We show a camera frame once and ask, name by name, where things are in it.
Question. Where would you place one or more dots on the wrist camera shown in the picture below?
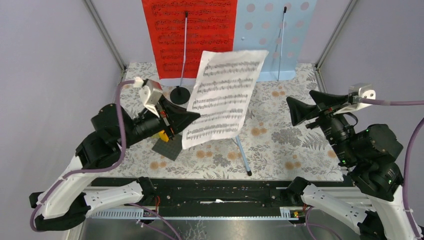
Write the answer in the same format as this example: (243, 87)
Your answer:
(150, 93)
(355, 93)

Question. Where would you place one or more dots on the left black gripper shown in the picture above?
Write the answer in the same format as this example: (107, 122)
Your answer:
(180, 117)

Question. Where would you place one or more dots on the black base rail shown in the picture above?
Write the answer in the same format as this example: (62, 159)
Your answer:
(219, 198)

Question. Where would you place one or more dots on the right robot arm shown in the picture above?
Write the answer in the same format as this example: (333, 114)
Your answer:
(371, 154)

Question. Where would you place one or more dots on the red sheet music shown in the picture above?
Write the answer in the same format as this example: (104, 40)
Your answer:
(180, 30)

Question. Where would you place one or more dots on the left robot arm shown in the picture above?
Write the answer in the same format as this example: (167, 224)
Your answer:
(65, 204)

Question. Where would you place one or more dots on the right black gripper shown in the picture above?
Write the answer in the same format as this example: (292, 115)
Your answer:
(299, 110)

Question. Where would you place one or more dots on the dark grey building baseplate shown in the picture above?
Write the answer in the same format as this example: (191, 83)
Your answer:
(171, 149)

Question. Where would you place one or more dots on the white sheet music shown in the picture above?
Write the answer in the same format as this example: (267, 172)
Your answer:
(221, 94)

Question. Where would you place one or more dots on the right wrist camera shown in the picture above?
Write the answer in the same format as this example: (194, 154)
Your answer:
(355, 93)

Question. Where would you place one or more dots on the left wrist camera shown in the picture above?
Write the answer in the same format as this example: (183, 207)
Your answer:
(150, 93)

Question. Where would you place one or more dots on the light blue music stand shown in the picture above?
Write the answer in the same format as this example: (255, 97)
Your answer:
(278, 26)

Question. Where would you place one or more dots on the orange toy block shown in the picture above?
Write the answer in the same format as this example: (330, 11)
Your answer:
(163, 136)

